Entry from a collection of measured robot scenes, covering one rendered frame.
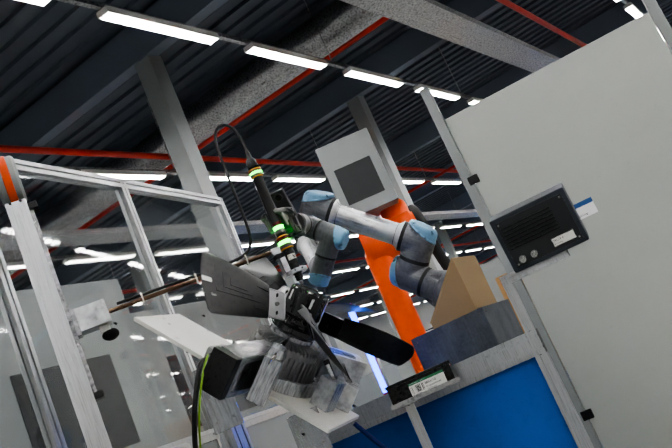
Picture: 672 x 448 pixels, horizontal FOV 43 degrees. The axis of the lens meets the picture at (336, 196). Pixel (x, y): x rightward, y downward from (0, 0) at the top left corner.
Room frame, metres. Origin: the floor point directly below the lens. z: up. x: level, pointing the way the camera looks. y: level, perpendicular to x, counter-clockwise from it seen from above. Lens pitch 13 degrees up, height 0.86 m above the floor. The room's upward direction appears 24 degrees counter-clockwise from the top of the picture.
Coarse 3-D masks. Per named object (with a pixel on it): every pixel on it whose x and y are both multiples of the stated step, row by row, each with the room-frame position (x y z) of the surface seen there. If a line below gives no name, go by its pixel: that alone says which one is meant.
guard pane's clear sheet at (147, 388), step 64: (64, 192) 2.91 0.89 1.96; (64, 256) 2.78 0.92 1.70; (128, 256) 3.15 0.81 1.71; (192, 256) 3.63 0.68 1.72; (0, 320) 2.40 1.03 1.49; (128, 320) 3.01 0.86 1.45; (192, 320) 3.43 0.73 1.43; (256, 320) 3.99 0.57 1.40; (0, 384) 2.32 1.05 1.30; (64, 384) 2.57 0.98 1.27; (128, 384) 2.88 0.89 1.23
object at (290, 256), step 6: (246, 156) 2.66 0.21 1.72; (246, 162) 2.65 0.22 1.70; (252, 162) 2.65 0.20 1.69; (252, 168) 2.68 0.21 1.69; (288, 252) 2.65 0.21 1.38; (294, 252) 2.66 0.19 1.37; (288, 258) 2.65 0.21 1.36; (294, 258) 2.65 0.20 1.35; (288, 264) 2.66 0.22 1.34; (294, 264) 2.65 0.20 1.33; (300, 276) 2.65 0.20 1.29
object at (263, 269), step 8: (248, 256) 2.77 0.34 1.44; (256, 264) 2.73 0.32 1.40; (264, 264) 2.73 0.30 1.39; (272, 264) 2.74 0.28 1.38; (248, 272) 2.69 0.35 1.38; (256, 272) 2.69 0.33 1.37; (264, 272) 2.69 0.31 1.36; (272, 272) 2.69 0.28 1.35; (264, 280) 2.66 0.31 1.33; (272, 280) 2.66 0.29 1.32; (280, 280) 2.66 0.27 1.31; (272, 288) 2.64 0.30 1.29
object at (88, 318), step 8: (88, 304) 2.43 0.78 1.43; (96, 304) 2.44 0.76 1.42; (104, 304) 2.44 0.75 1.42; (72, 312) 2.42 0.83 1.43; (80, 312) 2.42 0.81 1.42; (88, 312) 2.43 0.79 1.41; (96, 312) 2.43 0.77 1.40; (104, 312) 2.44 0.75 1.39; (72, 320) 2.42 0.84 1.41; (80, 320) 2.42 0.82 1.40; (88, 320) 2.42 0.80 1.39; (96, 320) 2.43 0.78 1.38; (104, 320) 2.44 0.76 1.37; (80, 328) 2.42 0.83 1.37; (88, 328) 2.42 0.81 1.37; (96, 328) 2.46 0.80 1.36; (80, 336) 2.44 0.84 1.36
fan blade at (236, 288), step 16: (208, 256) 2.41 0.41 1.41; (208, 272) 2.36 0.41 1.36; (224, 272) 2.40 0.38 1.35; (240, 272) 2.45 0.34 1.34; (208, 288) 2.33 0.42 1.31; (224, 288) 2.37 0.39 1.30; (240, 288) 2.41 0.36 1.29; (256, 288) 2.46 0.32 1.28; (208, 304) 2.30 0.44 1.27; (224, 304) 2.35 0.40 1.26; (240, 304) 2.40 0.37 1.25; (256, 304) 2.44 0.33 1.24
